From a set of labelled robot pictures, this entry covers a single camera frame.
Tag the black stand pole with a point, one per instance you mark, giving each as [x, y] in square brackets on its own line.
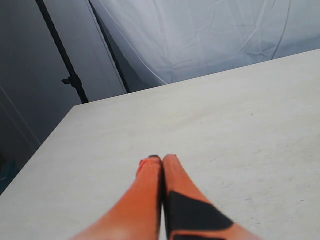
[73, 79]

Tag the white backdrop cloth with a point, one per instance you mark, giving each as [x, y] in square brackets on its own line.
[168, 41]

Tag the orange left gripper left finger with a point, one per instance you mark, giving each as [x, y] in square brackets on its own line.
[137, 215]

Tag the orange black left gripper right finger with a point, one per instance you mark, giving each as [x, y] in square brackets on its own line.
[189, 214]

